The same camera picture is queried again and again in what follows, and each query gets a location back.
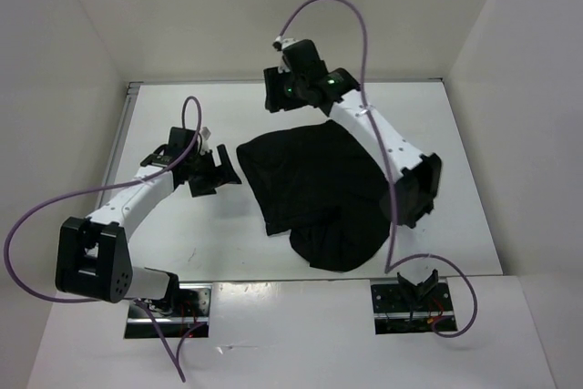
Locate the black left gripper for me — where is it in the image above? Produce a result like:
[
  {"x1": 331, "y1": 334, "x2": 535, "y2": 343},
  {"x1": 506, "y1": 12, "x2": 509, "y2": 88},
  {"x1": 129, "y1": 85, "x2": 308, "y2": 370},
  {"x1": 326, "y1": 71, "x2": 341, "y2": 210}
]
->
[{"x1": 186, "y1": 144, "x2": 240, "y2": 197}]

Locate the black skirt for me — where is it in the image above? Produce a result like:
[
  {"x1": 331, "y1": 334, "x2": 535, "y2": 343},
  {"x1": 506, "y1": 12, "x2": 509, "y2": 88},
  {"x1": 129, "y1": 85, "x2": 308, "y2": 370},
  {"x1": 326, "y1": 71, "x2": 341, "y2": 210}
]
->
[{"x1": 236, "y1": 120, "x2": 390, "y2": 272}]

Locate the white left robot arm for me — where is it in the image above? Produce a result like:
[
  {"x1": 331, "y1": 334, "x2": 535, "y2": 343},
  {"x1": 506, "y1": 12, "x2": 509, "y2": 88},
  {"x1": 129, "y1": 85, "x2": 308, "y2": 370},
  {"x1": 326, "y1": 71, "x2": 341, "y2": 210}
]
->
[{"x1": 56, "y1": 144, "x2": 241, "y2": 316}]

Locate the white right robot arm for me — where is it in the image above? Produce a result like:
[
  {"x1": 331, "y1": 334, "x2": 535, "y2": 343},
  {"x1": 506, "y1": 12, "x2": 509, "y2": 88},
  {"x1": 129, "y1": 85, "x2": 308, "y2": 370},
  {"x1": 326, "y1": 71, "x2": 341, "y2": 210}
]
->
[{"x1": 263, "y1": 67, "x2": 443, "y2": 271}]

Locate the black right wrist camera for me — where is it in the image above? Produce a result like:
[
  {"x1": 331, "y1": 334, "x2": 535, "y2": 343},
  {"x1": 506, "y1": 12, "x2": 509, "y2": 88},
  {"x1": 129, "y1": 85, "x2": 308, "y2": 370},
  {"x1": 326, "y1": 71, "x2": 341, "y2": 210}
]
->
[{"x1": 281, "y1": 38, "x2": 328, "y2": 77}]

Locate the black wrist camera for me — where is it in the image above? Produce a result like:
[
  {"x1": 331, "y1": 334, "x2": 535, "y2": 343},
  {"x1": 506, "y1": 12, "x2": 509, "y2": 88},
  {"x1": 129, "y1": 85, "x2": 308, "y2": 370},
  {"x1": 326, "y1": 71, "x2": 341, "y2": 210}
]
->
[
  {"x1": 281, "y1": 38, "x2": 328, "y2": 77},
  {"x1": 165, "y1": 127, "x2": 200, "y2": 160}
]

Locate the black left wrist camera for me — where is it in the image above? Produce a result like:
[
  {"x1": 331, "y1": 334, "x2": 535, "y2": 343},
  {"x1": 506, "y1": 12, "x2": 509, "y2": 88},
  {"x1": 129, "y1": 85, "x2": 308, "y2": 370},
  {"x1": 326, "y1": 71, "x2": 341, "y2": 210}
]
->
[{"x1": 165, "y1": 127, "x2": 200, "y2": 160}]

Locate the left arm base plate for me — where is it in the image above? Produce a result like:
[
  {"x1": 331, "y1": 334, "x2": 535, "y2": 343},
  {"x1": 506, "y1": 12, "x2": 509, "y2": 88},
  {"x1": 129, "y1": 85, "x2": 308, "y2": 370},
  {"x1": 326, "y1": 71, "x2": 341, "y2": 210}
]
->
[{"x1": 124, "y1": 282, "x2": 212, "y2": 340}]

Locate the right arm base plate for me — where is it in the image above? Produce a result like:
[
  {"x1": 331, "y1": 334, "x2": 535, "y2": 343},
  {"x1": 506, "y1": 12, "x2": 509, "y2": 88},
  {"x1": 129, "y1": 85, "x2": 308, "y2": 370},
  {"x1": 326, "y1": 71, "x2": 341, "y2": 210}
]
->
[{"x1": 370, "y1": 282, "x2": 458, "y2": 335}]

